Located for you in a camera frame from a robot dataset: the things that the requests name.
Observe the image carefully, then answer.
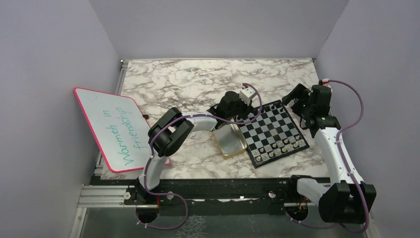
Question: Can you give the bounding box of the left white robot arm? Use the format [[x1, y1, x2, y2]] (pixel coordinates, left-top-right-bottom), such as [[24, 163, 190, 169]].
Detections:
[[135, 85, 261, 204]]

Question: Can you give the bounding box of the black white chessboard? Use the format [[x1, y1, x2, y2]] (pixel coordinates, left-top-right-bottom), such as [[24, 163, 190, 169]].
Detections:
[[239, 100, 310, 168]]

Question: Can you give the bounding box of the red framed whiteboard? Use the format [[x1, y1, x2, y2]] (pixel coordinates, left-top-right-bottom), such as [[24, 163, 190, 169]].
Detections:
[[73, 87, 151, 173]]

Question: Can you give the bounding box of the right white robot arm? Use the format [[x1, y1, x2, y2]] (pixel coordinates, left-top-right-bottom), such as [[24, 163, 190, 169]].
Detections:
[[282, 82, 376, 224]]

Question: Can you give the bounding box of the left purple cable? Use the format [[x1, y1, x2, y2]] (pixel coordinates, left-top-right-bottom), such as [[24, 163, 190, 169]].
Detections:
[[136, 83, 263, 231]]

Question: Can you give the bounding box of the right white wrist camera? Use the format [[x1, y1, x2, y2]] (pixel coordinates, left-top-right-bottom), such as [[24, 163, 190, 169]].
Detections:
[[318, 78, 331, 88]]

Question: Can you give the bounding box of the black table front rail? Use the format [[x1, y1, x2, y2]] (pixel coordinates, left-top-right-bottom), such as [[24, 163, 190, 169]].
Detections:
[[90, 176, 310, 216]]

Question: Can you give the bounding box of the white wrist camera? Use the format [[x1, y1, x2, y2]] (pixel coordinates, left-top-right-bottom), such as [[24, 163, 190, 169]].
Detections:
[[318, 78, 331, 88], [239, 86, 257, 105]]

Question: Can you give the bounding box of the gold metal tin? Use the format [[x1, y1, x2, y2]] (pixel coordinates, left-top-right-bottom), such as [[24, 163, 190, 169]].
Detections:
[[212, 124, 248, 160]]

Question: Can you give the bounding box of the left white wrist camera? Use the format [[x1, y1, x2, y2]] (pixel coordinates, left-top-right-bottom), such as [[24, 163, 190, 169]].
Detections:
[[239, 86, 257, 105]]

